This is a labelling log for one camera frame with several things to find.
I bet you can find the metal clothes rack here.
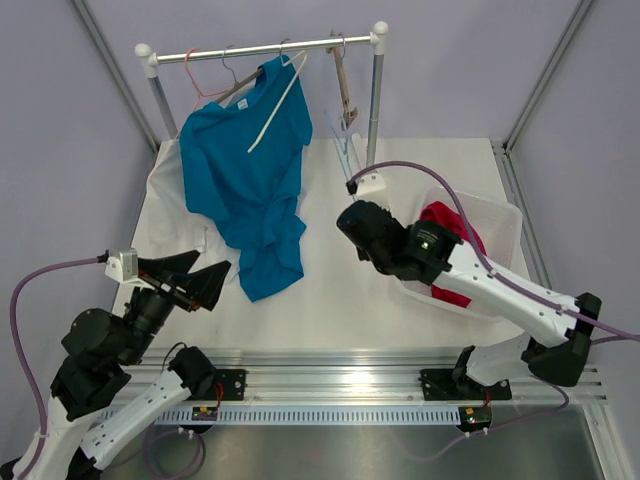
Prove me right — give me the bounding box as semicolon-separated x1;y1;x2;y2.
135;21;389;166

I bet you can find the white t shirt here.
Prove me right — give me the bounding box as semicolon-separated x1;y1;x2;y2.
145;140;239;282

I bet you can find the light blue wire hanger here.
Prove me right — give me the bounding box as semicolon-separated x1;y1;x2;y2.
324;111;359;180

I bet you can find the grey wooden hanger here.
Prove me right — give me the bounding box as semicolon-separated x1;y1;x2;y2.
214;45;263;104

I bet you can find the red t shirt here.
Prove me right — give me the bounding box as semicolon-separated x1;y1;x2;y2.
418;200;489;309

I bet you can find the cream plastic hanger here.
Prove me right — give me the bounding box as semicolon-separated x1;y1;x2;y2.
247;49;308;154

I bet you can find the blue t shirt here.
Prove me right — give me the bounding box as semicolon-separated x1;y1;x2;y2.
179;55;313;302

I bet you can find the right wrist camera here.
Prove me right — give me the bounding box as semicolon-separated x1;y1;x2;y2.
346;171;390;210

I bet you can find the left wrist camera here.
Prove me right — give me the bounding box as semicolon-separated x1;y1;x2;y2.
105;248;145;287

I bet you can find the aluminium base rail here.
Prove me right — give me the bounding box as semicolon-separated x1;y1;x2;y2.
99;348;609;407

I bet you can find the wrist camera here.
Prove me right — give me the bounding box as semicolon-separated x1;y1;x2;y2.
346;171;390;210
105;248;145;287

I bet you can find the brown wooden clip hanger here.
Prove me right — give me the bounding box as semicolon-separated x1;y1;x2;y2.
326;39;358;131

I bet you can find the white plastic basket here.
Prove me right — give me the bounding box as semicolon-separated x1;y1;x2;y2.
396;186;522;322

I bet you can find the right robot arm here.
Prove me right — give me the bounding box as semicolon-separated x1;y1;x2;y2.
337;200;602;400

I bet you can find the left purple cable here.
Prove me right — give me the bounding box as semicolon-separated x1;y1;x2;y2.
8;254;109;480

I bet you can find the white slotted cable duct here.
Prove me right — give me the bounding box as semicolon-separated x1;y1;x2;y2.
99;405;462;426

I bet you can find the pink wire hanger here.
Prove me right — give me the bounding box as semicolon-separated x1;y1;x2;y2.
183;47;225;113

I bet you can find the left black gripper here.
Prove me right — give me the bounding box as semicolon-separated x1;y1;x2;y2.
118;250;230;365

